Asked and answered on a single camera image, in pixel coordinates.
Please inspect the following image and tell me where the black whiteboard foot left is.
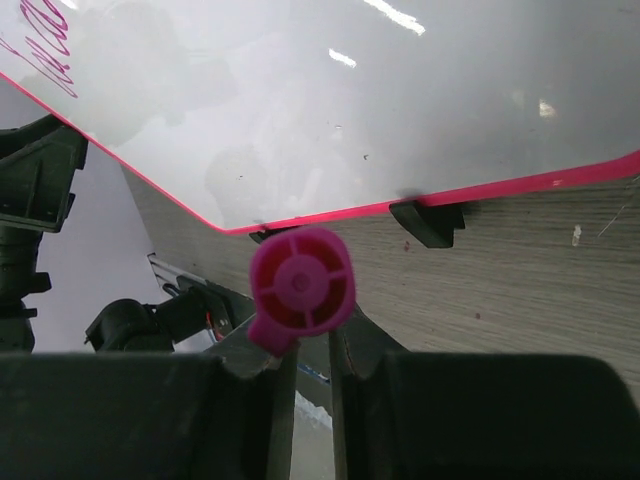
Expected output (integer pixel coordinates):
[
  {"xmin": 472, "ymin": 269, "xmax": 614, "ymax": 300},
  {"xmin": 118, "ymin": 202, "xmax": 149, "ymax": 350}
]
[{"xmin": 249, "ymin": 227, "xmax": 293, "ymax": 244}]

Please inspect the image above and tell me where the black whiteboard foot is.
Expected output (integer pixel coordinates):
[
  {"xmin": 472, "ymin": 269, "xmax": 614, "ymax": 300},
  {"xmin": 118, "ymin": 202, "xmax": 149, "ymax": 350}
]
[
  {"xmin": 389, "ymin": 199, "xmax": 465, "ymax": 249},
  {"xmin": 249, "ymin": 227, "xmax": 293, "ymax": 244}
]

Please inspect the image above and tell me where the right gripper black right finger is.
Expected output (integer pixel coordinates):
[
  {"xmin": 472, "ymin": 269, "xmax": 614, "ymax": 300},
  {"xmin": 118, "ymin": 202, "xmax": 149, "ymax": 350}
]
[{"xmin": 327, "ymin": 301, "xmax": 639, "ymax": 479}]

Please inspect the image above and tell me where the white marker pen pink cap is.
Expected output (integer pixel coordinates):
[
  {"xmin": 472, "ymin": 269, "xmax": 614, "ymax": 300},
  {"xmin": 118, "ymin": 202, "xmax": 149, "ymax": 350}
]
[{"xmin": 248, "ymin": 227, "xmax": 356, "ymax": 357}]

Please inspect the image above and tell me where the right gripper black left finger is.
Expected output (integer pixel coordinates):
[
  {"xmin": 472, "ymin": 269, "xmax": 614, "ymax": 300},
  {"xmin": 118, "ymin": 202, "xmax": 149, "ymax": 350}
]
[{"xmin": 1, "ymin": 327, "xmax": 297, "ymax": 479}]

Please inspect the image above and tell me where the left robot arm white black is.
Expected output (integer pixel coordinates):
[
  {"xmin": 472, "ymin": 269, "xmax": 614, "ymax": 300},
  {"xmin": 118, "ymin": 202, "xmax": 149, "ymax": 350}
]
[{"xmin": 1, "ymin": 115, "xmax": 250, "ymax": 352}]

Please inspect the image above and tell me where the aluminium frame rail left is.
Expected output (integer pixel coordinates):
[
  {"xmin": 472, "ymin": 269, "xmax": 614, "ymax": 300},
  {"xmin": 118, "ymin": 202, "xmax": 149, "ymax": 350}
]
[{"xmin": 147, "ymin": 253, "xmax": 209, "ymax": 292}]

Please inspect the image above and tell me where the black whiteboard foot right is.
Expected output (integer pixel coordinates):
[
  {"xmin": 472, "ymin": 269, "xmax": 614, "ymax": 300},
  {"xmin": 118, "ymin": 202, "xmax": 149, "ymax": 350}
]
[{"xmin": 389, "ymin": 199, "xmax": 465, "ymax": 249}]

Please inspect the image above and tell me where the pink framed whiteboard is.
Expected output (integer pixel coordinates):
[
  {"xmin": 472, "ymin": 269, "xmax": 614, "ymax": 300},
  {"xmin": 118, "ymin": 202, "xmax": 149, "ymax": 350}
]
[{"xmin": 1, "ymin": 1, "xmax": 639, "ymax": 232}]

